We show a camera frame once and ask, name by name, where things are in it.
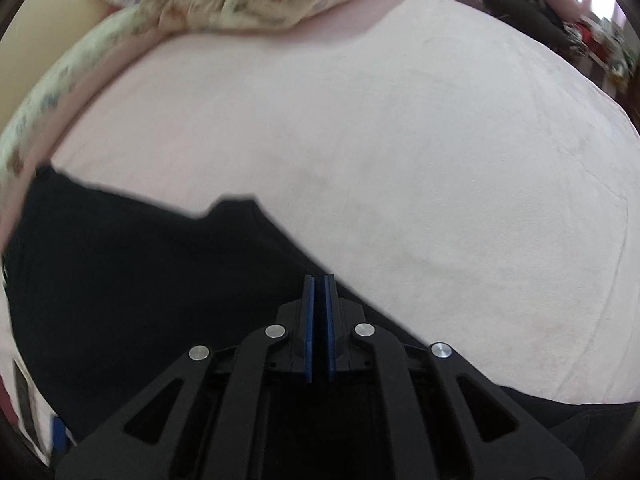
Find beige headboard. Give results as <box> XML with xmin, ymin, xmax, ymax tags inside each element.
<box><xmin>1</xmin><ymin>0</ymin><xmax>110</xmax><ymax>125</ymax></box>

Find black pants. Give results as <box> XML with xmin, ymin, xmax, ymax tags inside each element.
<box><xmin>1</xmin><ymin>166</ymin><xmax>639</xmax><ymax>479</ymax></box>

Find pink bed sheet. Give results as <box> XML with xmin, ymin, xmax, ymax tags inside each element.
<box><xmin>0</xmin><ymin>0</ymin><xmax>640</xmax><ymax>466</ymax></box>

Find floral pillow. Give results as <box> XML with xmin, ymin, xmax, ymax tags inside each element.
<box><xmin>1</xmin><ymin>8</ymin><xmax>166</xmax><ymax>202</ymax></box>

